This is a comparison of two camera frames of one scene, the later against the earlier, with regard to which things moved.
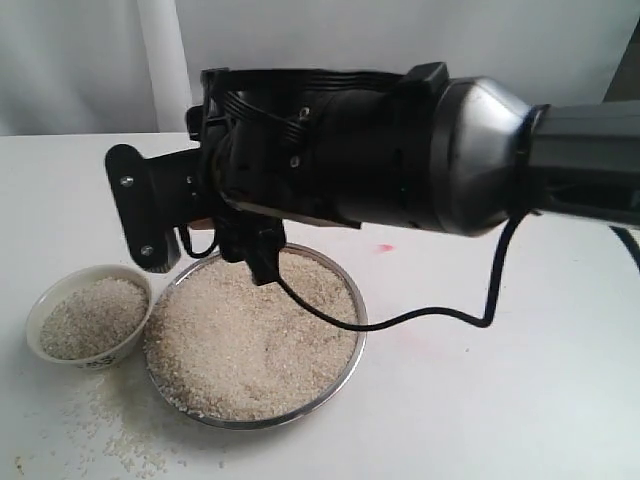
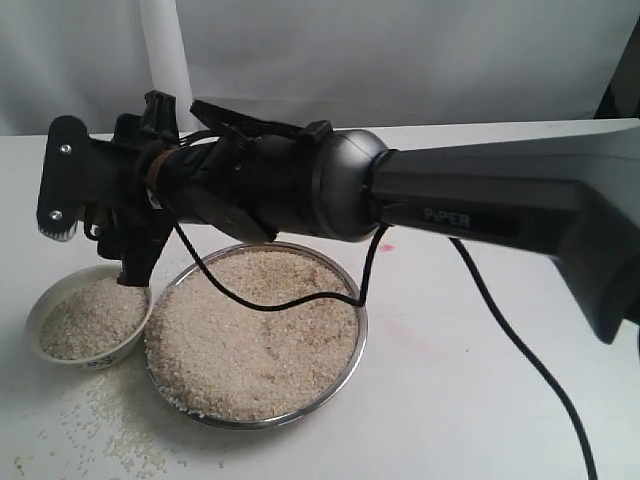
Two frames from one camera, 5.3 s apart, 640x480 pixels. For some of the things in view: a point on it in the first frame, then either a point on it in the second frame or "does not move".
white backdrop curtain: x=117 y=67 does not move
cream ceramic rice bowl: x=90 y=317 does not move
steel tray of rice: x=225 y=352 does not move
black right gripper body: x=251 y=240 → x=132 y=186
